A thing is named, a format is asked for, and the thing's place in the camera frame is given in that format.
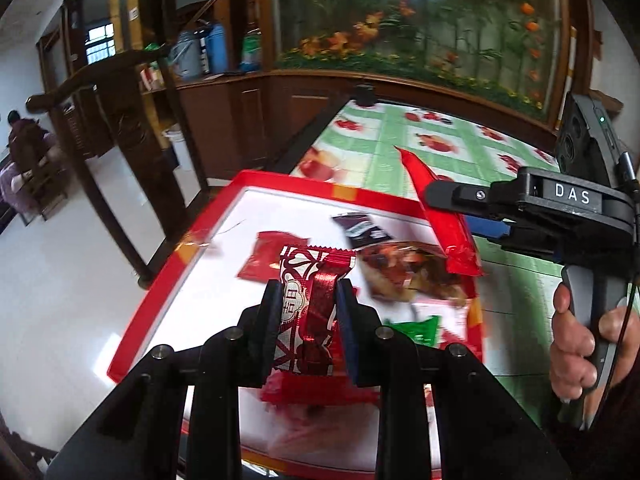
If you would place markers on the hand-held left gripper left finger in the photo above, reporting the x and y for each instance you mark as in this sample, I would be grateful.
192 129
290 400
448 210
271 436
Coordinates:
272 330

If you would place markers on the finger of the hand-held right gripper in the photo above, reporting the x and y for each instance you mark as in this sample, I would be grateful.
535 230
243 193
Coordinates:
492 230
460 195

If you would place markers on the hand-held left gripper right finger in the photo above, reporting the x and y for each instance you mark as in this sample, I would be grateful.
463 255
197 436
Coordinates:
346 330

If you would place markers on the large red packet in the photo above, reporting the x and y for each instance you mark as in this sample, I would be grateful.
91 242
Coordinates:
445 225

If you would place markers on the red gold-patterned snack packet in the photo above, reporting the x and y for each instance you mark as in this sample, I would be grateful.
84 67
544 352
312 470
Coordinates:
320 285

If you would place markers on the green snack packet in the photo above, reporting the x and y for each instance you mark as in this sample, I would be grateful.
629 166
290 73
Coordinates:
415 331

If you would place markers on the red tray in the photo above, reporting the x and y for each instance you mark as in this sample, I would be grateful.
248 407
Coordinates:
200 310

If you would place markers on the brown snack packet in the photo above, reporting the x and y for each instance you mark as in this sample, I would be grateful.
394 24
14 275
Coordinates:
405 270

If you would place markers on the dark purple small packet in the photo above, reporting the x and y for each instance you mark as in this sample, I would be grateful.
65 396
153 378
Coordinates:
357 230

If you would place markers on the person's right forearm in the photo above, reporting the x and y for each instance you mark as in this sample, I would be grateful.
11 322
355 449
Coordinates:
620 435

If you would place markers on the person's right hand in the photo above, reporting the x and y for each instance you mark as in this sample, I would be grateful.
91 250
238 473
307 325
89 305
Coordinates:
572 350

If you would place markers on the green fruit-print tablecloth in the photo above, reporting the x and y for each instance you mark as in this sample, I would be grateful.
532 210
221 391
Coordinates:
390 150

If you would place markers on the black small box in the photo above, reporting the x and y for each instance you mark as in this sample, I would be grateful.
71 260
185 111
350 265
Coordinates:
364 95

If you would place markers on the flower mural panel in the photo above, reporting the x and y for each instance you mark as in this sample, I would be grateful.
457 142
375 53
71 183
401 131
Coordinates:
425 15

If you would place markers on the wooden cabinet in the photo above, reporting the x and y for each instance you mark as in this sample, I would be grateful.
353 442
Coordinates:
240 120

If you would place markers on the dark wooden chair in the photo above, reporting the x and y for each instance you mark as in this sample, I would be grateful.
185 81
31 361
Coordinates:
130 135

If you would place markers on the green bottle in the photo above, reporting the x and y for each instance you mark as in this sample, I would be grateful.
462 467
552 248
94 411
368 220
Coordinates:
250 51

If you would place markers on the blue thermos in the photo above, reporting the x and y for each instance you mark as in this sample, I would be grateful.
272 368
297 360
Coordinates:
217 47

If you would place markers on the grey-blue jug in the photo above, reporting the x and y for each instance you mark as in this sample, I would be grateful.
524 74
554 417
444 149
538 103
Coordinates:
186 55

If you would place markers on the barred window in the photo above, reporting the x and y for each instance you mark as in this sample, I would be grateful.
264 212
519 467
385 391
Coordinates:
101 40

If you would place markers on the golden pillar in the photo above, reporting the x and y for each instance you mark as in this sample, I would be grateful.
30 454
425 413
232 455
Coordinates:
125 5

